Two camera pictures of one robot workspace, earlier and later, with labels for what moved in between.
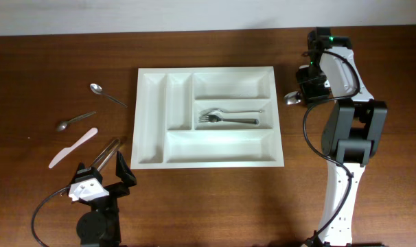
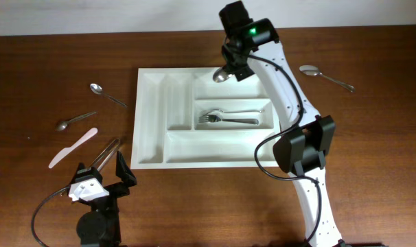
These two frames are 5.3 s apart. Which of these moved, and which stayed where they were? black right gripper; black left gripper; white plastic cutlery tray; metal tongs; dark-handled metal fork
Moved: black right gripper
Stayed: white plastic cutlery tray; metal tongs; black left gripper; dark-handled metal fork
